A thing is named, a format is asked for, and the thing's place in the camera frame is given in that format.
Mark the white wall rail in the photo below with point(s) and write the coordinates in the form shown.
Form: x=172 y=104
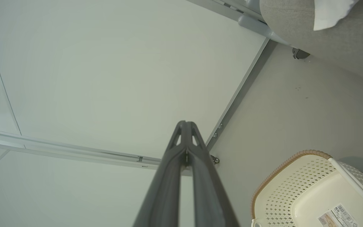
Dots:
x=74 y=151

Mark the red garment with white stripes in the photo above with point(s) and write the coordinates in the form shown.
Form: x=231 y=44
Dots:
x=329 y=12

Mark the grey fabric sofa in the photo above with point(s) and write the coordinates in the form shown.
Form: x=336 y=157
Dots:
x=342 y=50

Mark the dark sofa leg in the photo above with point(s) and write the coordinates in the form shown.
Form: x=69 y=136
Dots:
x=300 y=54

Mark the barcode label sticker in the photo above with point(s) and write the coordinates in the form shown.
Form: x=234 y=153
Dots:
x=339 y=216

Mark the small metal wall bracket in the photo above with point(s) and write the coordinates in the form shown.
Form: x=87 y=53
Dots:
x=215 y=160

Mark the grey baseboard strip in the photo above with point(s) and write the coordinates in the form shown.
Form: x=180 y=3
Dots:
x=243 y=94

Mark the cream perforated laundry basket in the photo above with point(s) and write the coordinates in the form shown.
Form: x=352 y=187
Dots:
x=282 y=195

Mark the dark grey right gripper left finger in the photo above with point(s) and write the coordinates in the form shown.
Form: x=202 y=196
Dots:
x=165 y=183

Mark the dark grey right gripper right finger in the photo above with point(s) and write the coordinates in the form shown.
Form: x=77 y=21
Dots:
x=206 y=189

